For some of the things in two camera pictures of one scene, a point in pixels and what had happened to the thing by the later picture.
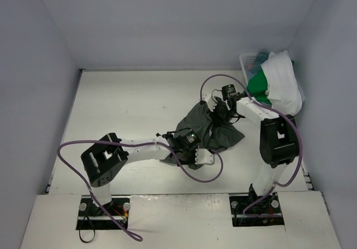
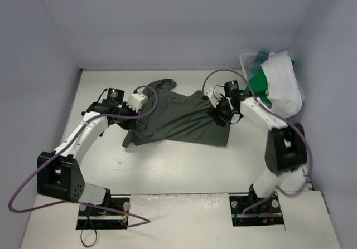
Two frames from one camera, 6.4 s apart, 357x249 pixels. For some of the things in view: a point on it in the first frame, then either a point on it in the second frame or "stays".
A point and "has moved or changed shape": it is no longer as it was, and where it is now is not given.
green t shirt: (258, 86) stays
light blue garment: (261, 57) stays
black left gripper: (192, 154) → (124, 121)
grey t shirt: (210, 136) has moved or changed shape
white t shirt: (283, 91) stays
